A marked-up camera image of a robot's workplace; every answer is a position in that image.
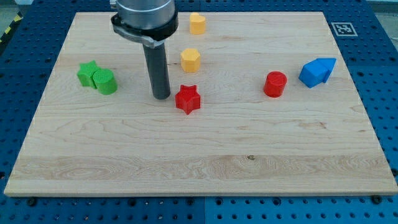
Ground blue triangle block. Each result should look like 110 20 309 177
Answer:
316 58 336 83

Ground red star block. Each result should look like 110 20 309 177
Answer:
175 85 201 114

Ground black white fiducial tag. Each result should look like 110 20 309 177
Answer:
331 22 358 37

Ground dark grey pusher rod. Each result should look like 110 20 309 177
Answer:
143 44 170 100

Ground red cylinder block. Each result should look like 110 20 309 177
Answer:
263 71 287 98

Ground blue cube block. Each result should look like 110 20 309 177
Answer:
298 58 331 88

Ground green cylinder block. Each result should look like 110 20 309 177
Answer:
93 68 118 95

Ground yellow hexagon block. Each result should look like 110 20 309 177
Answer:
180 48 201 73

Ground green star block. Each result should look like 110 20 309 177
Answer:
77 60 101 89

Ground yellow heart block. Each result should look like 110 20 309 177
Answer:
189 12 206 35

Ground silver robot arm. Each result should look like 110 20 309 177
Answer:
109 0 178 100

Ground wooden board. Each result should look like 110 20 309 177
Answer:
4 12 397 197

